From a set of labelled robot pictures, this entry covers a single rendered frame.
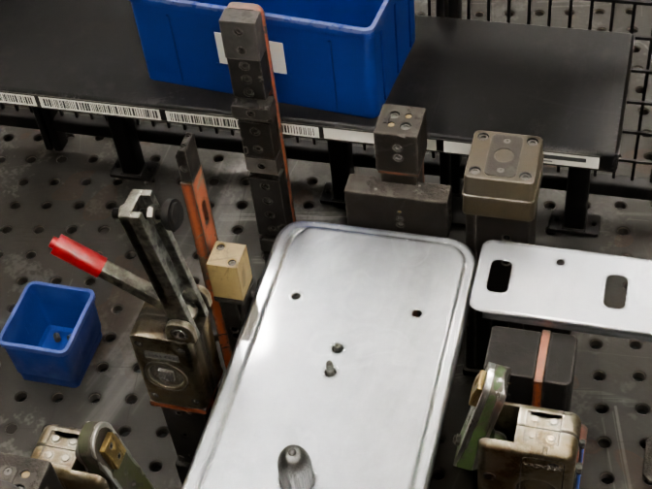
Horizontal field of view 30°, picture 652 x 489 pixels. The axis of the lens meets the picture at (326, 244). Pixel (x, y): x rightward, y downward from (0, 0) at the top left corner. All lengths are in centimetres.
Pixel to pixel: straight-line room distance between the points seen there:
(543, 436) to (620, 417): 44
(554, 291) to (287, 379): 29
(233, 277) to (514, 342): 30
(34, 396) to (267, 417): 53
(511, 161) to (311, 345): 30
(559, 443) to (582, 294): 22
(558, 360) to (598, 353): 36
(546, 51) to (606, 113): 13
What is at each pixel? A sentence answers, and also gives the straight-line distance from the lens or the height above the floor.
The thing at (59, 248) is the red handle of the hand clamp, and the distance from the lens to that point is 119.
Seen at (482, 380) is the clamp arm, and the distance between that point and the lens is 108.
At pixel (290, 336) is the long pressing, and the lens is 125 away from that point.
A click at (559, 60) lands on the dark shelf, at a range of 150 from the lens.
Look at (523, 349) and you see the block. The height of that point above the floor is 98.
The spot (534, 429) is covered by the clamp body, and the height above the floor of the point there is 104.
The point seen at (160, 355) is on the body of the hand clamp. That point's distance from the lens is 123.
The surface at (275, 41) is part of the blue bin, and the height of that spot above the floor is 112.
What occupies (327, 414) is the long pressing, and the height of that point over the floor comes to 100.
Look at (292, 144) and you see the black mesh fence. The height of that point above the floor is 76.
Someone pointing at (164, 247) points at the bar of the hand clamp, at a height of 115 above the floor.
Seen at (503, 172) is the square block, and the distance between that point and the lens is 131.
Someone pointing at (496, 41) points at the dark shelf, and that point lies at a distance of 153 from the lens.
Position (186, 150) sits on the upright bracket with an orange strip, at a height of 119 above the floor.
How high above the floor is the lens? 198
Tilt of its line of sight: 48 degrees down
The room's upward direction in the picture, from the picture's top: 7 degrees counter-clockwise
